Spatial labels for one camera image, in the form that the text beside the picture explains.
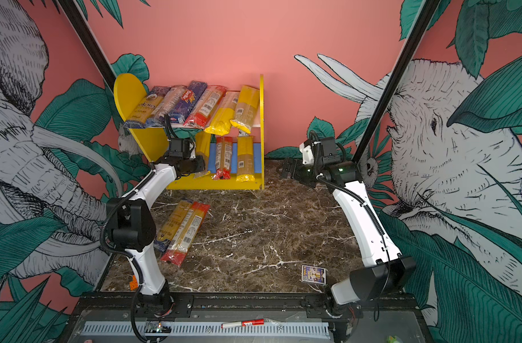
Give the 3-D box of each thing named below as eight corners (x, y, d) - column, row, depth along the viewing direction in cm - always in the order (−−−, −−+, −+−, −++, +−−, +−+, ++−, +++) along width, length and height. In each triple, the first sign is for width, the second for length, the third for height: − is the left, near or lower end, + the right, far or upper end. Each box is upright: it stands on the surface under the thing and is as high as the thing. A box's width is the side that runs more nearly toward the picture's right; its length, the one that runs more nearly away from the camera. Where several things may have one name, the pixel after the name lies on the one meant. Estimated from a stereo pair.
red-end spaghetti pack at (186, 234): (164, 261, 86) (160, 258, 83) (196, 205, 103) (194, 201, 100) (179, 266, 85) (176, 263, 82) (209, 209, 102) (207, 204, 99)
